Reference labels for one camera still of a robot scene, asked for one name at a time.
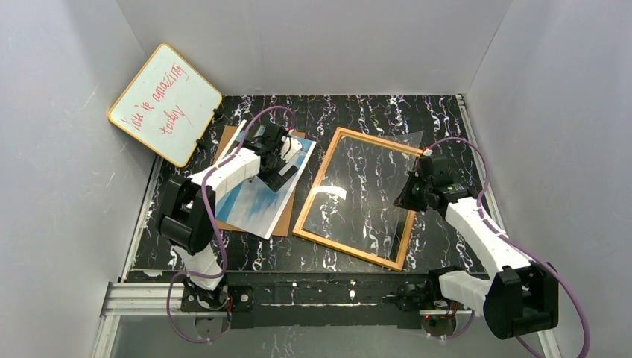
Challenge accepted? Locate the building photo print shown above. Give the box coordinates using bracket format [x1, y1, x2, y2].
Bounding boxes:
[215, 132, 316, 239]

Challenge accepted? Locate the brown backing board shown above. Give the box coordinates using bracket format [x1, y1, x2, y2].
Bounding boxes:
[212, 125, 306, 239]

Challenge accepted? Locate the yellow wooden picture frame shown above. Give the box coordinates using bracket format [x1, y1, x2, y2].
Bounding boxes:
[292, 127, 426, 273]

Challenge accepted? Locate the clear acrylic sheet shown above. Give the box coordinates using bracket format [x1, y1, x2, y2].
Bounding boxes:
[302, 131, 426, 260]

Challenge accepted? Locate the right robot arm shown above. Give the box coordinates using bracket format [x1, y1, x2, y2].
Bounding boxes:
[394, 154, 559, 339]

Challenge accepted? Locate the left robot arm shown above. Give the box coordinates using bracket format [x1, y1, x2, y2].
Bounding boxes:
[157, 125, 303, 292]

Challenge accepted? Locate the yellow-rimmed whiteboard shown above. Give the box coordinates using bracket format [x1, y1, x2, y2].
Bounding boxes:
[107, 43, 223, 168]

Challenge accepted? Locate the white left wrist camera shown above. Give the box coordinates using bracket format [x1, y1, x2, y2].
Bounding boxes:
[279, 136, 303, 163]

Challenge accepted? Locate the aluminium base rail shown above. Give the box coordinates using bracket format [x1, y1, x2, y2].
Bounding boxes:
[91, 279, 564, 358]

